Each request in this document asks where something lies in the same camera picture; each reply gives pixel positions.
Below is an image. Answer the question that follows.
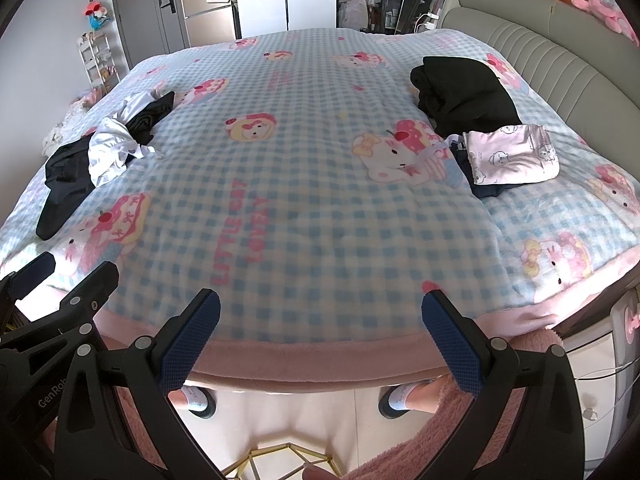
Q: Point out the pink plush toy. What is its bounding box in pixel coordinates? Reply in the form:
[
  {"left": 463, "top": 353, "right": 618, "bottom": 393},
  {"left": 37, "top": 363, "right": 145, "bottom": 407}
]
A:
[{"left": 570, "top": 0, "right": 636, "bottom": 36}]

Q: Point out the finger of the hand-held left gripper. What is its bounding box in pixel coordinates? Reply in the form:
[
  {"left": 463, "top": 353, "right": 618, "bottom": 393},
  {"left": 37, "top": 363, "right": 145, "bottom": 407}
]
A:
[
  {"left": 50, "top": 261, "right": 120, "bottom": 333},
  {"left": 0, "top": 252, "right": 57, "bottom": 311}
]

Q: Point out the person's right shoe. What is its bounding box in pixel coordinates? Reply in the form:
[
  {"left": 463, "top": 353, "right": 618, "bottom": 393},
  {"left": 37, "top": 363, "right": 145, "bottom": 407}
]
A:
[{"left": 377, "top": 382, "right": 426, "bottom": 421}]

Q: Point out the person's left shoe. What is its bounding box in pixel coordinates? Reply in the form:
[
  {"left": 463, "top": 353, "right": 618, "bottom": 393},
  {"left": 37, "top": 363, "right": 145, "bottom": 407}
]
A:
[{"left": 180, "top": 385, "right": 218, "bottom": 418}]

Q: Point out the gold wire frame stool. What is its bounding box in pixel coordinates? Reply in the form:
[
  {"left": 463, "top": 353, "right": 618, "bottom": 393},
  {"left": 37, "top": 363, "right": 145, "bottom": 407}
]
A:
[{"left": 220, "top": 447, "right": 346, "bottom": 480}]

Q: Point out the white charger cable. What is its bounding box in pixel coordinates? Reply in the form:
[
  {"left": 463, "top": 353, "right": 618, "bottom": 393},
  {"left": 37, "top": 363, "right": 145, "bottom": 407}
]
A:
[{"left": 415, "top": 10, "right": 443, "bottom": 32}]

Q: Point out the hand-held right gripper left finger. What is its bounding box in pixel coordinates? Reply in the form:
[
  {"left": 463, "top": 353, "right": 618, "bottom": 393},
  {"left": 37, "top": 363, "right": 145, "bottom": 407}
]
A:
[{"left": 54, "top": 288, "right": 231, "bottom": 480}]

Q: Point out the person's shoe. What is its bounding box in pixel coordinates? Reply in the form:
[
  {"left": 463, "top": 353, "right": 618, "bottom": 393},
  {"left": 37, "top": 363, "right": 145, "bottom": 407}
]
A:
[
  {"left": 180, "top": 385, "right": 218, "bottom": 418},
  {"left": 377, "top": 382, "right": 426, "bottom": 421}
]

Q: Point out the pink printed folded garment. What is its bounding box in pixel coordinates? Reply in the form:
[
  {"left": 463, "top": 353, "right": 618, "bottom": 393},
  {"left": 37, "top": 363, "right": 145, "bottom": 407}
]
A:
[{"left": 461, "top": 124, "right": 561, "bottom": 186}]

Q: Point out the black folded garment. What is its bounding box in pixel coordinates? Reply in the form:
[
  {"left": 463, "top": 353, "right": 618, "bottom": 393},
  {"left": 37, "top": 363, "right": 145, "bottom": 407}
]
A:
[{"left": 410, "top": 55, "right": 523, "bottom": 138}]

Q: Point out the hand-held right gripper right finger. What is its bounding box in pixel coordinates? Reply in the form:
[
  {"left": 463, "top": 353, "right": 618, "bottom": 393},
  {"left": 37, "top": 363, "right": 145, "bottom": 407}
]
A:
[{"left": 411, "top": 290, "right": 585, "bottom": 480}]

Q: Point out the white nightstand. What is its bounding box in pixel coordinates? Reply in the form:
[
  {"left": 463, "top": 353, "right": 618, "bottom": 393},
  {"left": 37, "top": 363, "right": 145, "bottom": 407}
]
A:
[{"left": 555, "top": 290, "right": 640, "bottom": 466}]

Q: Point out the white shirt with black trim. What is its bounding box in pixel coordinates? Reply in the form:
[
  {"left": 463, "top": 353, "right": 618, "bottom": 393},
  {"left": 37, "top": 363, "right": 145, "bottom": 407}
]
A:
[{"left": 87, "top": 91, "right": 163, "bottom": 188}]

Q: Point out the black crumpled garment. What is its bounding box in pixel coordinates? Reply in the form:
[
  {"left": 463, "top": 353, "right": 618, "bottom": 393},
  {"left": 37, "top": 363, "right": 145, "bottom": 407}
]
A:
[{"left": 36, "top": 91, "right": 177, "bottom": 241}]

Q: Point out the red and blue plush toy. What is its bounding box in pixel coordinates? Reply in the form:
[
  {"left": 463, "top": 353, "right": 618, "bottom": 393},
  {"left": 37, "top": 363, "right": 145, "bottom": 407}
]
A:
[{"left": 82, "top": 0, "right": 113, "bottom": 33}]

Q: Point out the grey door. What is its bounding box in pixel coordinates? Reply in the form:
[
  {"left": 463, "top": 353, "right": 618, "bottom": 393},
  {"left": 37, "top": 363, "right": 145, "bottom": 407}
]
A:
[{"left": 107, "top": 0, "right": 191, "bottom": 73}]

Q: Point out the white shelf rack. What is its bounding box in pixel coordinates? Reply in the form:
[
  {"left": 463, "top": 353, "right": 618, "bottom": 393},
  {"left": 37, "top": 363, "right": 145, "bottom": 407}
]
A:
[{"left": 76, "top": 30, "right": 123, "bottom": 98}]

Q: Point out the blue checked printed blanket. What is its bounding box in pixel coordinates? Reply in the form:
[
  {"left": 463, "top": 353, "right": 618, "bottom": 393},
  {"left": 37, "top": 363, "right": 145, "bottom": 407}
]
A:
[{"left": 0, "top": 27, "right": 640, "bottom": 401}]

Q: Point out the grey padded headboard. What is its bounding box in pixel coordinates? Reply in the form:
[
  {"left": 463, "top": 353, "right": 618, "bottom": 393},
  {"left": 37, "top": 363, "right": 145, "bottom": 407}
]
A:
[{"left": 440, "top": 0, "right": 640, "bottom": 176}]

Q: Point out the navy folded garment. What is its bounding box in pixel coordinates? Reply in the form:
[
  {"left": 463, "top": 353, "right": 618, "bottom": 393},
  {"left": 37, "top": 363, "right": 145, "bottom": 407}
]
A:
[{"left": 446, "top": 134, "right": 516, "bottom": 200}]

